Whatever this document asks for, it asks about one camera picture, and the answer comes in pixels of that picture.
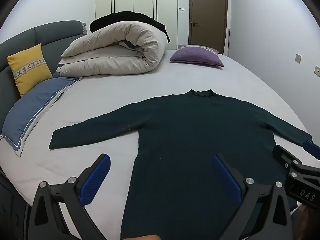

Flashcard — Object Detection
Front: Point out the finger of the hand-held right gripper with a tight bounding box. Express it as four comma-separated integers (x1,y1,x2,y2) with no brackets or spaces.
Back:
272,145,303,172
303,140,320,160

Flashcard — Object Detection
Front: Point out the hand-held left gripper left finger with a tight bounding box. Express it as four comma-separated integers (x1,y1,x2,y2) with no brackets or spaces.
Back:
25,154,112,240

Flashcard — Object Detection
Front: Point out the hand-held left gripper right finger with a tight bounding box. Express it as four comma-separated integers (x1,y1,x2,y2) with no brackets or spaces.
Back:
211,154,293,240

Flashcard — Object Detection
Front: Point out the dark green sweater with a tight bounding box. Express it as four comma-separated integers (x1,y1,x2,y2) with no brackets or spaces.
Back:
49,89,313,240

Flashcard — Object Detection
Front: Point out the bed with white sheet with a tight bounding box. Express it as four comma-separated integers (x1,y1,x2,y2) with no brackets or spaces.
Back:
0,49,320,240

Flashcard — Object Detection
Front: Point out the blue pillow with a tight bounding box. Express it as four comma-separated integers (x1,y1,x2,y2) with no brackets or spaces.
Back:
1,76,83,158

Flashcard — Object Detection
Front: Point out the purple cushion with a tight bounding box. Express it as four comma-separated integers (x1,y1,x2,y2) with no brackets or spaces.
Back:
170,48,225,67

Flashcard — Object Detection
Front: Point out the beige rolled duvet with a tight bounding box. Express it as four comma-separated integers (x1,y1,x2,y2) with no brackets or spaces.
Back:
57,21,167,77

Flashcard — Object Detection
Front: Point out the yellow cushion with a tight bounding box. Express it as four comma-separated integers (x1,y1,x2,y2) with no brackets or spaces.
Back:
7,43,53,98

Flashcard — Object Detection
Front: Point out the patterned lilac cushion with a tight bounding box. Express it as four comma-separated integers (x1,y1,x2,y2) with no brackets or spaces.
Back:
177,44,220,55

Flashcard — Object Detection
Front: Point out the grey bed headboard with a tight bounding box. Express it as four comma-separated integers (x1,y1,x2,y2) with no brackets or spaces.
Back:
0,20,88,130

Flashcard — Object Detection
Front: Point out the black cloth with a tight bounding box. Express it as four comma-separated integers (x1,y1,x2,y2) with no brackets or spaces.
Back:
89,11,171,43

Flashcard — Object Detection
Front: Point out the brown door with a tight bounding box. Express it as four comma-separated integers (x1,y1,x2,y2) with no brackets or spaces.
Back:
188,0,228,55

